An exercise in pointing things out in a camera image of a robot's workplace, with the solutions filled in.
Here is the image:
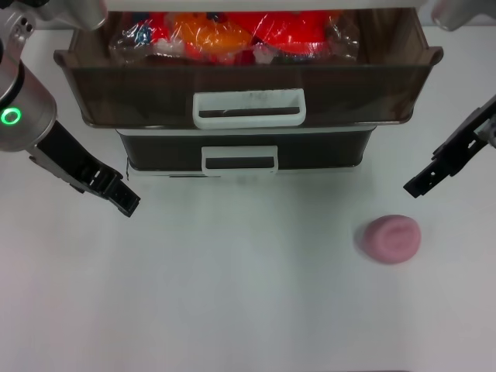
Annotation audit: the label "brown drawer with scuffed handle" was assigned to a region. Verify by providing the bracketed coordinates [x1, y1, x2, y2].
[53, 10, 444, 129]

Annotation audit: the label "red snack packet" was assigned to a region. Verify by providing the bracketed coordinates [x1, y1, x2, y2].
[251, 11, 332, 55]

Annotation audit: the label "brown drawer with small handle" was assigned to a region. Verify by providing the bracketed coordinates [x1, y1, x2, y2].
[118, 129, 375, 174]

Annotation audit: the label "orange snack packet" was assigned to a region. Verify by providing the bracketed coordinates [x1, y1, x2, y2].
[172, 13, 253, 53]

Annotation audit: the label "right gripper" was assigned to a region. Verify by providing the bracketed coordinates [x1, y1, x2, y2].
[402, 98, 496, 199]

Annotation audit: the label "red orange packaged snacks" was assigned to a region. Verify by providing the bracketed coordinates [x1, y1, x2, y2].
[108, 11, 361, 65]

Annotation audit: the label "pink peach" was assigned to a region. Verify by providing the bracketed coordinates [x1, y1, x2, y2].
[355, 215, 422, 266]

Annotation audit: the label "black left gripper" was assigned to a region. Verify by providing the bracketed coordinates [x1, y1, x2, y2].
[29, 119, 141, 217]

